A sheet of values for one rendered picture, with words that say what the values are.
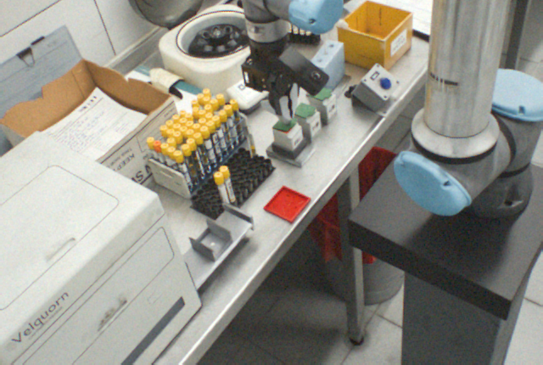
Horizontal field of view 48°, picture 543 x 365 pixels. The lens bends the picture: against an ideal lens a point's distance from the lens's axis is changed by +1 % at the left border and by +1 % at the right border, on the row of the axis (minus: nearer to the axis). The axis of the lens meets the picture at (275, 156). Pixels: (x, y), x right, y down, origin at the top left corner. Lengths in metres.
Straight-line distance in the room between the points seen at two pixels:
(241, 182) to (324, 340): 0.92
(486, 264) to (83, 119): 0.89
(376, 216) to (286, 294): 1.08
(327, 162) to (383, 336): 0.89
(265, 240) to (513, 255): 0.43
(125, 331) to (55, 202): 0.22
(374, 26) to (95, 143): 0.74
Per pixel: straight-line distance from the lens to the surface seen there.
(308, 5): 0.92
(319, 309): 2.06
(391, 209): 1.07
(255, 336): 2.04
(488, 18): 0.72
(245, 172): 1.22
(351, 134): 1.31
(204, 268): 1.07
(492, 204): 1.06
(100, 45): 1.56
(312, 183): 1.21
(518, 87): 0.97
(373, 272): 1.87
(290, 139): 1.21
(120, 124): 1.36
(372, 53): 1.44
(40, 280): 0.81
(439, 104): 0.80
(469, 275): 1.01
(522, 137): 0.96
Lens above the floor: 1.77
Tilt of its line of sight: 44 degrees down
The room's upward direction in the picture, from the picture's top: 10 degrees counter-clockwise
